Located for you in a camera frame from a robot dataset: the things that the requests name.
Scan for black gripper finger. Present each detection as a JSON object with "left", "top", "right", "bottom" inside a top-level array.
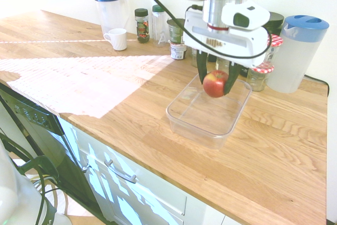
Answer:
[
  {"left": 223, "top": 61, "right": 242, "bottom": 96},
  {"left": 196, "top": 50, "right": 210, "bottom": 85}
]

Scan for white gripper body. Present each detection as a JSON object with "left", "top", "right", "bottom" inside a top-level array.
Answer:
[{"left": 183, "top": 9, "right": 270, "bottom": 69}]

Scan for red apple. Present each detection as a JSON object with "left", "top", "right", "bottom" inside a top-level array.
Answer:
[{"left": 202, "top": 70, "right": 230, "bottom": 99}]

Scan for clear plastic container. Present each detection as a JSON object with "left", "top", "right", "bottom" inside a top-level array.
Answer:
[{"left": 165, "top": 71, "right": 253, "bottom": 151}]

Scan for glass jar red checked lid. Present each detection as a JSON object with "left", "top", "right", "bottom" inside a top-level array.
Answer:
[
  {"left": 259, "top": 33, "right": 284, "bottom": 70},
  {"left": 215, "top": 55, "right": 232, "bottom": 75},
  {"left": 191, "top": 47, "right": 199, "bottom": 69},
  {"left": 246, "top": 63, "right": 275, "bottom": 92}
]

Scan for white yogurt cup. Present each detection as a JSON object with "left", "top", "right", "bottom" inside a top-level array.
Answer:
[{"left": 169, "top": 41, "right": 189, "bottom": 61}]

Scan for green upturned yogurt cup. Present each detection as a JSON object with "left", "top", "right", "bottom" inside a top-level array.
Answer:
[{"left": 166, "top": 18, "right": 186, "bottom": 44}]

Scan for black protein powder tub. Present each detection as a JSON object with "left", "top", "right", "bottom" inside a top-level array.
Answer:
[{"left": 237, "top": 11, "right": 285, "bottom": 79}]

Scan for clear bottle green cap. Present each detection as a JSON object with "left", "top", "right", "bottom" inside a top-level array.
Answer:
[{"left": 151, "top": 4, "right": 170, "bottom": 48}]

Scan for white pitcher light blue lid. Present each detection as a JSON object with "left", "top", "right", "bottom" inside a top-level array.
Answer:
[{"left": 266, "top": 15, "right": 330, "bottom": 94}]

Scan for spice jar black cap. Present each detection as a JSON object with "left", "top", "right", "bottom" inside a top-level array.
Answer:
[{"left": 134, "top": 8, "right": 151, "bottom": 44}]

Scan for white ceramic mug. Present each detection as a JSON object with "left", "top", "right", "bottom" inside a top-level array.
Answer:
[{"left": 103, "top": 27, "right": 128, "bottom": 52}]

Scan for clear pitcher dark blue lid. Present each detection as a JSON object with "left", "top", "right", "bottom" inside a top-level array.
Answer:
[{"left": 91, "top": 0, "right": 130, "bottom": 35}]

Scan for white drawer front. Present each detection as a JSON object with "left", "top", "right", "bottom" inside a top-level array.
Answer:
[{"left": 70, "top": 126, "right": 188, "bottom": 217}]

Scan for black dishwasher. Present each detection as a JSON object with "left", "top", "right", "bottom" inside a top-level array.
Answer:
[{"left": 0, "top": 82, "right": 106, "bottom": 223}]

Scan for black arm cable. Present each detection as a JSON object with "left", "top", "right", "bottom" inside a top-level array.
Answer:
[{"left": 125, "top": 0, "right": 273, "bottom": 60}]

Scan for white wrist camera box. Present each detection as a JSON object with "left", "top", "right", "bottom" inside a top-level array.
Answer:
[{"left": 221, "top": 0, "right": 271, "bottom": 31}]

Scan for black wall cable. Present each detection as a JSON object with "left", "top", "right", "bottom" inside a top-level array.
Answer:
[{"left": 303, "top": 74, "right": 330, "bottom": 97}]

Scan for silver drawer handle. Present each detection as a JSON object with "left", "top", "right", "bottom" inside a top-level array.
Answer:
[{"left": 103, "top": 159, "right": 138, "bottom": 184}]

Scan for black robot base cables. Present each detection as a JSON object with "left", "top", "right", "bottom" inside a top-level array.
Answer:
[{"left": 0, "top": 130, "right": 62, "bottom": 225}]

